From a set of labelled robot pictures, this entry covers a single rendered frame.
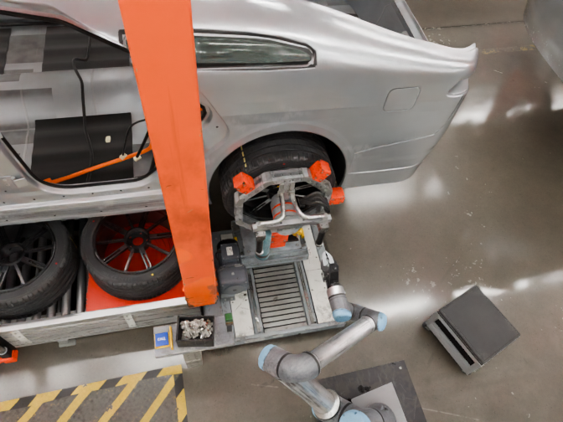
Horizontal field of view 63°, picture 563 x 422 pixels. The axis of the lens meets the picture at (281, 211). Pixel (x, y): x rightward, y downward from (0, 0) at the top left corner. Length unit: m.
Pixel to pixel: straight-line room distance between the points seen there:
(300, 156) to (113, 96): 1.32
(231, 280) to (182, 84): 1.73
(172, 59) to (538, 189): 3.71
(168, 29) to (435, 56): 1.45
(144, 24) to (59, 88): 2.05
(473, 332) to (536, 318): 0.79
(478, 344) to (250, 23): 2.24
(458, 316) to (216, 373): 1.56
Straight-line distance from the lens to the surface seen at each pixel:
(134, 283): 2.79
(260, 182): 2.37
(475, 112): 4.86
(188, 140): 1.47
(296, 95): 2.14
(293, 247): 3.17
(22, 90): 3.27
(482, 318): 3.20
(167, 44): 1.23
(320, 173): 2.39
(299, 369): 2.01
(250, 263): 3.16
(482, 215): 4.07
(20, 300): 2.94
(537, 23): 4.40
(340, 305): 2.35
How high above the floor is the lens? 2.99
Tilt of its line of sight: 57 degrees down
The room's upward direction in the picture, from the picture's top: 9 degrees clockwise
